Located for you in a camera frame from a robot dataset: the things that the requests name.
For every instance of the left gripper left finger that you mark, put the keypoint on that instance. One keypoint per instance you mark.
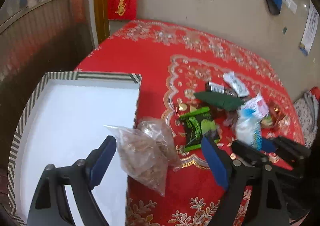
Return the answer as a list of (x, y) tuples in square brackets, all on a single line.
[(49, 205)]

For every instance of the dark red gold packet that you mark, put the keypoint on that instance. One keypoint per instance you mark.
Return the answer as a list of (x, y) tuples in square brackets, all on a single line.
[(184, 108)]

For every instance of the clear bag of nuts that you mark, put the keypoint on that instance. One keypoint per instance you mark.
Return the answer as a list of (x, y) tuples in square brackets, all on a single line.
[(141, 158), (162, 134)]

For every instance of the dark brown snack bar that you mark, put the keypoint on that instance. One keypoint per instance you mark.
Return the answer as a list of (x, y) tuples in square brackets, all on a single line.
[(214, 87)]

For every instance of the red floral tablecloth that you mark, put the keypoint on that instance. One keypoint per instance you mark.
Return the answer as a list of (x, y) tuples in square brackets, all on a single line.
[(176, 62)]

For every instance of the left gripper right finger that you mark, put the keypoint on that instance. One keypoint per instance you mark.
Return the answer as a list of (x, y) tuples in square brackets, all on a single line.
[(266, 204)]

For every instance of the dark green snack packet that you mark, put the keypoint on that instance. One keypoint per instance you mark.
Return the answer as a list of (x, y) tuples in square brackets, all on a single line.
[(219, 100)]

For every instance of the white grey snack packet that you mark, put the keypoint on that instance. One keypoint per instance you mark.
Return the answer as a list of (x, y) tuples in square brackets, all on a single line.
[(236, 84)]

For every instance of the white wall calendar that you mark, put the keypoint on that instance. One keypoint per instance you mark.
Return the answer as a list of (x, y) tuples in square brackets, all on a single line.
[(310, 30)]

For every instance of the red orange shiny candy packet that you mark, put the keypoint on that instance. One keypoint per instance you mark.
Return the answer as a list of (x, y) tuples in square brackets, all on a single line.
[(276, 118)]

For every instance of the light blue snack packet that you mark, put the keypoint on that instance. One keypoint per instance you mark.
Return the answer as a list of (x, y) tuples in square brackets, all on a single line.
[(248, 130)]

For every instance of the white wall switch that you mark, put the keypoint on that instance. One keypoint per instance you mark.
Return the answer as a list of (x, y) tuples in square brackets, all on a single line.
[(292, 6)]

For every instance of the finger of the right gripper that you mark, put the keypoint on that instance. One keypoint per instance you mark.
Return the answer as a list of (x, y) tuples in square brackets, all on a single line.
[(248, 154), (268, 146)]

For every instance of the floral cushion stack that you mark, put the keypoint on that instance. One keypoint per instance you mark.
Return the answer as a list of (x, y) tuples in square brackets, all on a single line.
[(307, 109)]

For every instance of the clear bag of red dates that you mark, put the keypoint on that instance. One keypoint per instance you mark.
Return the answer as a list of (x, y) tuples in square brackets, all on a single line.
[(231, 118)]

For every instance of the white pink strawberry packet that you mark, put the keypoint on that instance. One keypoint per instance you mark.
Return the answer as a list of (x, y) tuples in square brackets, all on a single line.
[(258, 107)]

